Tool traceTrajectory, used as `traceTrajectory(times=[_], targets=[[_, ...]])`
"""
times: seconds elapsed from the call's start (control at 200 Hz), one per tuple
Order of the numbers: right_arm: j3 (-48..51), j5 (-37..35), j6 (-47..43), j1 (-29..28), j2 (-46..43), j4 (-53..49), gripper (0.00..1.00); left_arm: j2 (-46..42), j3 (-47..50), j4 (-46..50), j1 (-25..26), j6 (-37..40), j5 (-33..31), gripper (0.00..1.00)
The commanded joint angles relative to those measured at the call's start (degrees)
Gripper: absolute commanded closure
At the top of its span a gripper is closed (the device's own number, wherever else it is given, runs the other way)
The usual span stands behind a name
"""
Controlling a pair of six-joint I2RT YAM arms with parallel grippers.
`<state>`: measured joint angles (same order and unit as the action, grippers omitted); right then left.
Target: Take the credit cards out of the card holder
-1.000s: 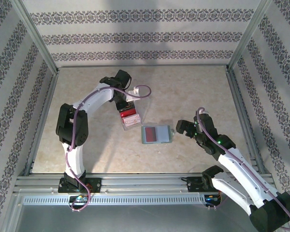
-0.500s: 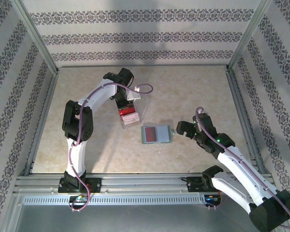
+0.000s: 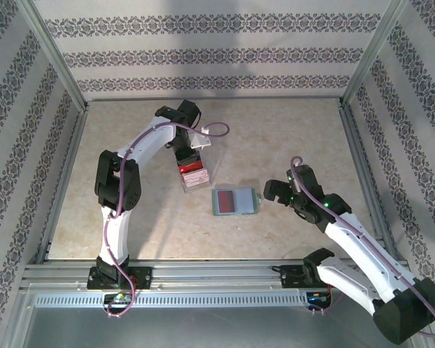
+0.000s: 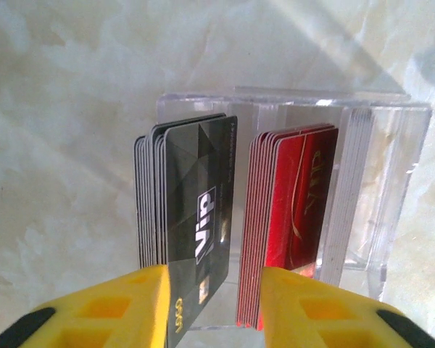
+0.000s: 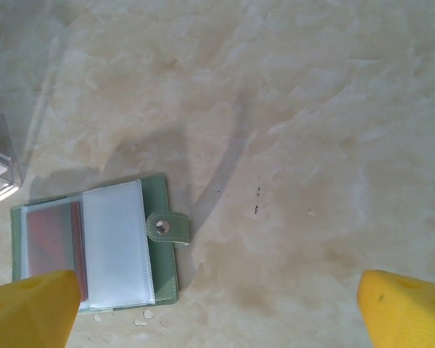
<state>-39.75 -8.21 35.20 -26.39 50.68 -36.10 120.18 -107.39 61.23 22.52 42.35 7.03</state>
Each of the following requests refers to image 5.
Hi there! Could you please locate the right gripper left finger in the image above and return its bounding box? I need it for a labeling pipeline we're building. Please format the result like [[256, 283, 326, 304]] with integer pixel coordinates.
[[0, 269, 82, 348]]

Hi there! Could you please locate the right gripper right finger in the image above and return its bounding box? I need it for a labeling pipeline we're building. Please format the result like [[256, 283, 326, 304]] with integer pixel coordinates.
[[357, 269, 435, 348]]

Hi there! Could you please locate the reddish brown credit card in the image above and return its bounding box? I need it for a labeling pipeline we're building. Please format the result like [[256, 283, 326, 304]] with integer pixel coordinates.
[[25, 201, 88, 302]]

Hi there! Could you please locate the green card holder wallet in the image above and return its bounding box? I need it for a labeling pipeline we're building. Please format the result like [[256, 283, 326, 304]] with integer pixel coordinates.
[[9, 173, 190, 314]]

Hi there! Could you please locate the clear box with red items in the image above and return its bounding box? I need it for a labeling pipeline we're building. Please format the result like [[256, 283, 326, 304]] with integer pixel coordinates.
[[0, 101, 23, 208]]

